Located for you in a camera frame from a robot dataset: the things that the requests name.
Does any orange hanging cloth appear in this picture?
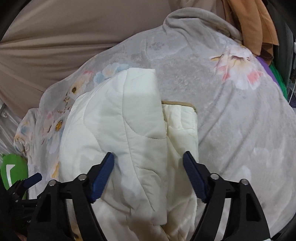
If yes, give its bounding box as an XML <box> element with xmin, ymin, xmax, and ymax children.
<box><xmin>222</xmin><ymin>0</ymin><xmax>279</xmax><ymax>65</ymax></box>

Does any cream quilted jacket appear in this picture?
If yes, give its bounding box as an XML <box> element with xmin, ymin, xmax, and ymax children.
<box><xmin>59</xmin><ymin>68</ymin><xmax>198</xmax><ymax>240</ymax></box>

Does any grey floral blanket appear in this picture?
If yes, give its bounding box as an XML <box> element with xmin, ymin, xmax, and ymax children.
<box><xmin>15</xmin><ymin>8</ymin><xmax>295</xmax><ymax>240</ymax></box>

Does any green cloth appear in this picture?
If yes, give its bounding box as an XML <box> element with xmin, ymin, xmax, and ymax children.
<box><xmin>269</xmin><ymin>62</ymin><xmax>288</xmax><ymax>100</ymax></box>

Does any green plastic bag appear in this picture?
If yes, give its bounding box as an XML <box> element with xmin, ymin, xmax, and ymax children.
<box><xmin>1</xmin><ymin>154</ymin><xmax>29</xmax><ymax>202</ymax></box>

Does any purple cloth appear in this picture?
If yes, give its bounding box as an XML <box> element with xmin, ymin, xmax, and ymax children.
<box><xmin>256</xmin><ymin>56</ymin><xmax>280</xmax><ymax>86</ymax></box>

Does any beige curtain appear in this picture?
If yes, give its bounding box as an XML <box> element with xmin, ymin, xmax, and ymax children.
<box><xmin>1</xmin><ymin>1</ymin><xmax>225</xmax><ymax>118</ymax></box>

